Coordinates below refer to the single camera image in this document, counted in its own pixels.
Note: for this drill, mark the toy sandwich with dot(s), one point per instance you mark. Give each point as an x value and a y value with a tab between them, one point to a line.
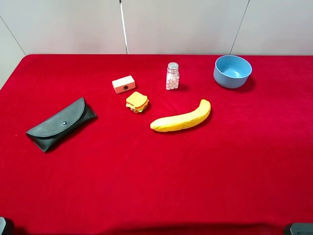
137	102

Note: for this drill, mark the dark object bottom right corner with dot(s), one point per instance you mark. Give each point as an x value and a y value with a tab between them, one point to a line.
299	229

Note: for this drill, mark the yellow toy banana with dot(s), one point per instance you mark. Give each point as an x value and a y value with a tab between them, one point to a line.
183	121

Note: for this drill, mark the glass bottle of white pills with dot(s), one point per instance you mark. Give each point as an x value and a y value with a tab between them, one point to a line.
172	76

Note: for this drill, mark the blue bowl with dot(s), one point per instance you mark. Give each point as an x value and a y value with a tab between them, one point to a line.
231	71

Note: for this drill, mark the red velvet tablecloth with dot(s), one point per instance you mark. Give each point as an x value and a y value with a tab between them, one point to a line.
246	170

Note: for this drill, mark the black leather glasses case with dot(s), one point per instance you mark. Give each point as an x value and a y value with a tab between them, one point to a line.
57	127

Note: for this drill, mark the small white toy camera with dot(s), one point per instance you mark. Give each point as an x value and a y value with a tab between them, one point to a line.
123	84

